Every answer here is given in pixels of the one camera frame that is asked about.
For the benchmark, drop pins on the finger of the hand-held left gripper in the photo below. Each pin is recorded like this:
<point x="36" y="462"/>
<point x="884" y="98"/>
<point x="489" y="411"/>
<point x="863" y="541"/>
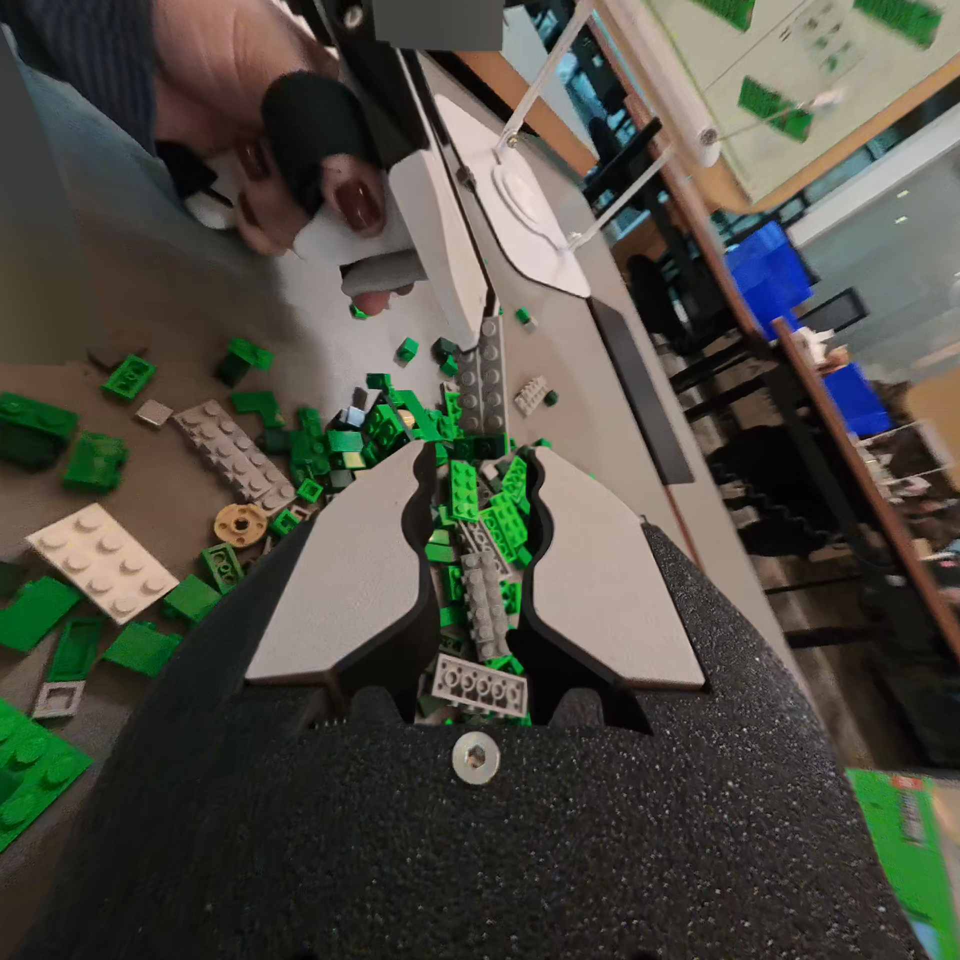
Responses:
<point x="435" y="225"/>

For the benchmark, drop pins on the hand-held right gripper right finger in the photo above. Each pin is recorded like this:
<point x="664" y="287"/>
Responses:
<point x="615" y="592"/>

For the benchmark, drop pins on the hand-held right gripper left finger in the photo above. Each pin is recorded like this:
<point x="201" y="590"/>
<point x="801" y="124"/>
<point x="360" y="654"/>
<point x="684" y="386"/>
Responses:
<point x="345" y="585"/>

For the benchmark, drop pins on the pile of green toy bricks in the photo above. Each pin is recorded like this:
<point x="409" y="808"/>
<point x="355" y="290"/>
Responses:
<point x="495" y="517"/>

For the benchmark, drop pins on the long grey studded plate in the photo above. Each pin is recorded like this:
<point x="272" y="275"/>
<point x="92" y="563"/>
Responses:
<point x="484" y="375"/>

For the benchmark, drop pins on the grey desk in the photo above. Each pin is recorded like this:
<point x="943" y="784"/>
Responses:
<point x="570" y="360"/>

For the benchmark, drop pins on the black desk panel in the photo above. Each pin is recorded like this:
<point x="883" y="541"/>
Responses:
<point x="645" y="397"/>

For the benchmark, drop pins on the wooden-edged desk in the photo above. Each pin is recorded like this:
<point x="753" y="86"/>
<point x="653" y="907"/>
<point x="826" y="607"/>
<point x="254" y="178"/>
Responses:
<point x="846" y="442"/>

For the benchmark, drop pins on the person's left hand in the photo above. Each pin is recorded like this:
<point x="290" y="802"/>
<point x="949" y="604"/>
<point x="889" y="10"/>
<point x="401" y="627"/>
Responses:
<point x="225" y="60"/>

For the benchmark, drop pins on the white book stand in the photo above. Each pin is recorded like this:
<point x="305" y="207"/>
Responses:
<point x="525" y="195"/>

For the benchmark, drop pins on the tan round piece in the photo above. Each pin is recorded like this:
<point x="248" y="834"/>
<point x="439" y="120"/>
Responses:
<point x="255" y="534"/>

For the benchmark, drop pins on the grey upturned plate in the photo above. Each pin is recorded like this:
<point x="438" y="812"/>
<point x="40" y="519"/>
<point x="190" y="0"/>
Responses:
<point x="480" y="686"/>

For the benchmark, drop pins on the large grey studded plate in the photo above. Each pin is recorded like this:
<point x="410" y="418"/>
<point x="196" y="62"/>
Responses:
<point x="232" y="457"/>

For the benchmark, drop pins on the black office chair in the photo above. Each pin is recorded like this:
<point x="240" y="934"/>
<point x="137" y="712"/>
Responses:
<point x="780" y="487"/>

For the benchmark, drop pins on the green L-shaped plate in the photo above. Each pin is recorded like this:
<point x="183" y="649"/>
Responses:
<point x="247" y="401"/>

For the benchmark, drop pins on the green smooth tile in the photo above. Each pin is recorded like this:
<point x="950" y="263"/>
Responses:
<point x="142" y="649"/>

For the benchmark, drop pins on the white studded brick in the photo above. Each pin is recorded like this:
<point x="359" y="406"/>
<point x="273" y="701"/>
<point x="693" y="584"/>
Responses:
<point x="97" y="562"/>

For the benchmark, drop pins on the tan square lego tile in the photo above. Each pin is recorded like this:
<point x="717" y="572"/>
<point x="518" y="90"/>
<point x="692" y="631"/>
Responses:
<point x="154" y="414"/>

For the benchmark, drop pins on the green upturned plate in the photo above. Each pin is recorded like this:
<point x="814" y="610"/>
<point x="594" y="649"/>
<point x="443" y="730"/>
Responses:
<point x="75" y="649"/>

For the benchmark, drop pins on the green upturned brick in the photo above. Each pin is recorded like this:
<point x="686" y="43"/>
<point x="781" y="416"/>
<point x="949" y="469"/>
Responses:
<point x="129" y="377"/>

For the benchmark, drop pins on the blue storage bin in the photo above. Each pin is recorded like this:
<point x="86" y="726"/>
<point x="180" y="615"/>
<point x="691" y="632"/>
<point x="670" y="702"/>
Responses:
<point x="765" y="277"/>
<point x="855" y="401"/>

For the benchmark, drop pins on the dark green large brick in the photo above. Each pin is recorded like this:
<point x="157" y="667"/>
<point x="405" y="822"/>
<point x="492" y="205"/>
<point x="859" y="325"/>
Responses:
<point x="34" y="431"/>

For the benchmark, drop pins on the large green studded plate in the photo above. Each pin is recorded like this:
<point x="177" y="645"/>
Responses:
<point x="37" y="772"/>

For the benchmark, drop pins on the instruction booklet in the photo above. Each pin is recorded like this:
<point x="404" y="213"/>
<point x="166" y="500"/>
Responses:
<point x="765" y="67"/>

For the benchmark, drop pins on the green toy set box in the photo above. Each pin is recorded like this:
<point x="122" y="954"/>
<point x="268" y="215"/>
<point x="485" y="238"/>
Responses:
<point x="907" y="862"/>

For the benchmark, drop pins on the glass partition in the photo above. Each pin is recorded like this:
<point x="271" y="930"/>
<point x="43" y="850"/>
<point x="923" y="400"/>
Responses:
<point x="900" y="247"/>

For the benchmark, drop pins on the grey window frame piece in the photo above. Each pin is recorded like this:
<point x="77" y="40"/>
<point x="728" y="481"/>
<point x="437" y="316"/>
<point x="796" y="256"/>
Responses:
<point x="58" y="700"/>

